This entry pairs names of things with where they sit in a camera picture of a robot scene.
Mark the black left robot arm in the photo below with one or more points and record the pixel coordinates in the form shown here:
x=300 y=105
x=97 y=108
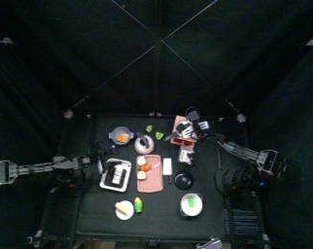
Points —
x=35 y=167

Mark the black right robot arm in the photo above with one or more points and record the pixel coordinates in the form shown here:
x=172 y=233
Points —
x=252 y=155

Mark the black pot lid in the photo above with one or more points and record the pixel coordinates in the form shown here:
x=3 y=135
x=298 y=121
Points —
x=182 y=180

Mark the green toy vegetable in pot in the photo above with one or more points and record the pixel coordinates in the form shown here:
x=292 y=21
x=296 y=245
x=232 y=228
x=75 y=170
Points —
x=189 y=203

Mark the red toy box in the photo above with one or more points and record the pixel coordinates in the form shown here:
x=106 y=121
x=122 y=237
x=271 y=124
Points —
x=181 y=141

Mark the black round cup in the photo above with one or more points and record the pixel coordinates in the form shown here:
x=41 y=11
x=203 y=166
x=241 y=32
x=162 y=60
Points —
x=191 y=113

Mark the white rectangular tray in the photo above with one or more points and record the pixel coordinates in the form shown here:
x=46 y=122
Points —
x=104 y=181

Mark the cream toy food slice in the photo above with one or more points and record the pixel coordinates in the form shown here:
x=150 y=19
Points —
x=141 y=175
x=141 y=160

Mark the small green toy vegetable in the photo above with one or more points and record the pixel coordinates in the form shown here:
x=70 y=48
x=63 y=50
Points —
x=158 y=135
x=149 y=128

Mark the orange toy tomato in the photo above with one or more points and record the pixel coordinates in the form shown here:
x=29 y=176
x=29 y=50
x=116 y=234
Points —
x=145 y=167

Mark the white black toy appliance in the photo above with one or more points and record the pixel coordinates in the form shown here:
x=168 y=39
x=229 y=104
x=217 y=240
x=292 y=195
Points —
x=185 y=155

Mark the pink cutting board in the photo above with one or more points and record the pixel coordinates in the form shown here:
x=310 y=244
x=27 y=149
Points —
x=150 y=183

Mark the orange toy food piece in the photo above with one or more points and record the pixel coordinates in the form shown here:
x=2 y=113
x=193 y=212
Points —
x=122 y=137

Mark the yellow toy cheese wedge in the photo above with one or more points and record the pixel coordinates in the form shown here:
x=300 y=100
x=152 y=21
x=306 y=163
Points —
x=121 y=207

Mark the yellow green toy corn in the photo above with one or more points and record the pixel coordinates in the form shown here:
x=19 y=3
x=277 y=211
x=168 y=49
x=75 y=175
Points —
x=137 y=205

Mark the blue-grey toy bowl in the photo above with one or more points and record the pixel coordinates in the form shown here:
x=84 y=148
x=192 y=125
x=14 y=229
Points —
x=114 y=132

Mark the white round plate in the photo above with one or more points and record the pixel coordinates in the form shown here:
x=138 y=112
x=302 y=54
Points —
x=126 y=214

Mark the white bowl green inside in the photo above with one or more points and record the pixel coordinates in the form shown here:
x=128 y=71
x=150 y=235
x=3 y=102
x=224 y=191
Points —
x=196 y=207

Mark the purple grey object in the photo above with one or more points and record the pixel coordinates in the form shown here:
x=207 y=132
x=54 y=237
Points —
x=211 y=243

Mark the white printed label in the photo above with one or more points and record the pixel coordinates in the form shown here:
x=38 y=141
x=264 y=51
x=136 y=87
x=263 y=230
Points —
x=244 y=221

